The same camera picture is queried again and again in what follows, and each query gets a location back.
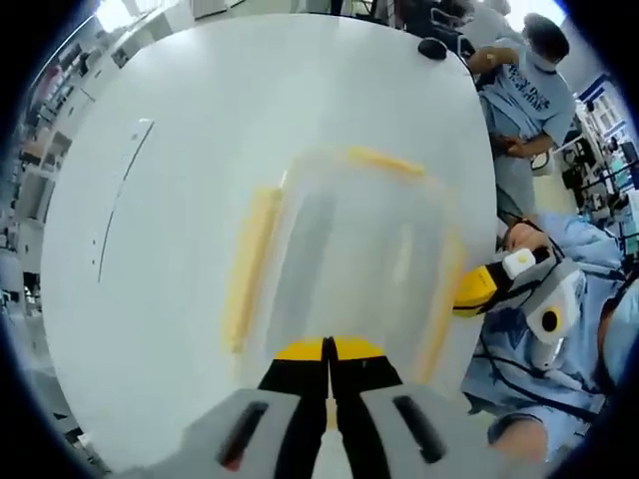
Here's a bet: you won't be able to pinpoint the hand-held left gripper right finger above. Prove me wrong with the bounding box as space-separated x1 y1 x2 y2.
327 336 475 479

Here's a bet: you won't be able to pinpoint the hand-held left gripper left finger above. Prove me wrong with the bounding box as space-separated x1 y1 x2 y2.
177 336 331 479

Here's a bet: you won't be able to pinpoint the clear storage box lid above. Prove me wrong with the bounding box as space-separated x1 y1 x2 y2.
279 149 463 360

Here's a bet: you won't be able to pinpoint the clear plastic storage box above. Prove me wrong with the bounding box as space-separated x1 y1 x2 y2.
221 145 468 388

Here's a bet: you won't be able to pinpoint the white storage shelves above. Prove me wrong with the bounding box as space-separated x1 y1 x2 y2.
17 37 99 226

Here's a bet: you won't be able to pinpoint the person in blue shirt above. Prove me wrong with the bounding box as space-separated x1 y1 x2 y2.
461 212 631 443

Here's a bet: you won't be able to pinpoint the black round object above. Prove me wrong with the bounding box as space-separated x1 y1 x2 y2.
417 38 448 60

